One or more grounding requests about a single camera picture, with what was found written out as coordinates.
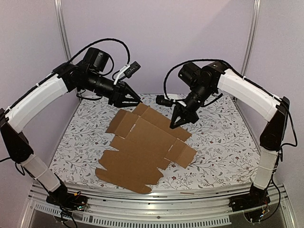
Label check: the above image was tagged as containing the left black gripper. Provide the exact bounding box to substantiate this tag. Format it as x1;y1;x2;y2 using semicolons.
83;71;143;108

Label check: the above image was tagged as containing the brown cardboard box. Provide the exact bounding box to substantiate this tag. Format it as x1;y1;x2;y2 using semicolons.
95;103;197;194

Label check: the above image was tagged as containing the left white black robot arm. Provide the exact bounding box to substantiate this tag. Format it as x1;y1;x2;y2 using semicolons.
0;47;141;206

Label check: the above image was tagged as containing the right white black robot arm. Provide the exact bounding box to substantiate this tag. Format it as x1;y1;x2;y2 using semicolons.
170;59;290;207

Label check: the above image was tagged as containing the floral patterned table mat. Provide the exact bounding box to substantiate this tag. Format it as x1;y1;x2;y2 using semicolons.
50;95;259;192

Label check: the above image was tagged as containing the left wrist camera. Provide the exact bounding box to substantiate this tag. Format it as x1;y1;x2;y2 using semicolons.
114;61;141;85

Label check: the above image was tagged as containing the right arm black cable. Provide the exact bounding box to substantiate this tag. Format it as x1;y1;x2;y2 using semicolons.
162;58;233;100

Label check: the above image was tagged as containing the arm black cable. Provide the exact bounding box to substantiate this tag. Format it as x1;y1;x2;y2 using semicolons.
67;38;131;67
162;58;233;100

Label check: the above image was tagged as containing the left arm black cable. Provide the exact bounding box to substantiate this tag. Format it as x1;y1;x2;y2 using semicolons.
67;38;131;67

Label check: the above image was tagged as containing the aluminium front rail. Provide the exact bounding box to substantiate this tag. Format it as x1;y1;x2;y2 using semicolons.
21;183;300;228

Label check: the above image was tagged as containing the left aluminium frame post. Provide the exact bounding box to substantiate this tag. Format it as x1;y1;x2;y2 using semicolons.
54;0;71;60

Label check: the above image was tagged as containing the aluminium frame post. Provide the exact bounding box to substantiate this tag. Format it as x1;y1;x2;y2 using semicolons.
241;0;261;75
54;0;71;60

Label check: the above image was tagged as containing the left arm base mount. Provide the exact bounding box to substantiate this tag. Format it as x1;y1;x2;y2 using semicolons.
46;190;88;211

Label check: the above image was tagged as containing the right aluminium frame post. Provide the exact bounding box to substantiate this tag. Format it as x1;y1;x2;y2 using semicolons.
241;0;261;75

